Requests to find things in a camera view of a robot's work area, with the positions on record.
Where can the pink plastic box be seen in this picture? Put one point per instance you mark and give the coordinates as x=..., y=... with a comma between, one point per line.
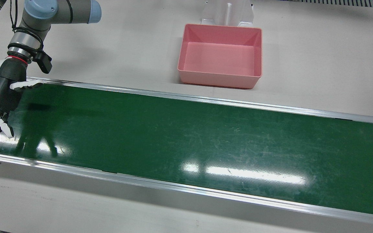
x=220, y=58

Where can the green conveyor belt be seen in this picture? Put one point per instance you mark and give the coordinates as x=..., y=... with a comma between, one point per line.
x=173, y=136

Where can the aluminium conveyor side rail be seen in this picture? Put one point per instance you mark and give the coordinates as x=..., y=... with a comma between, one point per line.
x=206, y=99
x=186, y=188

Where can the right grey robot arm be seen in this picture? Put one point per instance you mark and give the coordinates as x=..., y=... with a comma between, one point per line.
x=60, y=11

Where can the grey ribbed metal strip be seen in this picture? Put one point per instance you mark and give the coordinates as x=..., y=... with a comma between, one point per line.
x=351, y=2

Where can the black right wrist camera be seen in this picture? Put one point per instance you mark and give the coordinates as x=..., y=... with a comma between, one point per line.
x=44, y=63

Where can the white plastic stand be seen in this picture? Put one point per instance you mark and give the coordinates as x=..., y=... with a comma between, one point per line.
x=215, y=13

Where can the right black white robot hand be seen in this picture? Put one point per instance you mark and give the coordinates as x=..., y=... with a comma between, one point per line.
x=3, y=87

